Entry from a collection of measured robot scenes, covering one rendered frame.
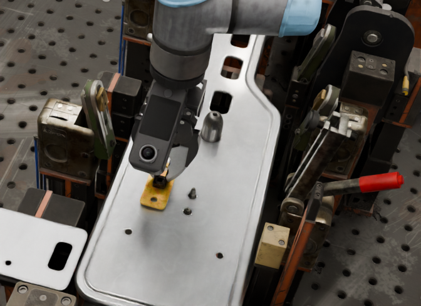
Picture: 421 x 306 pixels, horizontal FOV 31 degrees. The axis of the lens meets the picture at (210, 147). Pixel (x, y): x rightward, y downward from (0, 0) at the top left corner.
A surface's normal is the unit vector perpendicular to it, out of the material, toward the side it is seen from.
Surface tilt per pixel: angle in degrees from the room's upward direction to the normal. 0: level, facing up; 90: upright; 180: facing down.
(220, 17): 83
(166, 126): 29
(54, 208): 0
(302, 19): 77
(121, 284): 0
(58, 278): 0
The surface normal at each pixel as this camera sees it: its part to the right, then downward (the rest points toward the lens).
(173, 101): -0.03, -0.23
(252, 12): 0.15, 0.45
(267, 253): -0.22, 0.71
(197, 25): 0.15, 0.77
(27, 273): 0.13, -0.66
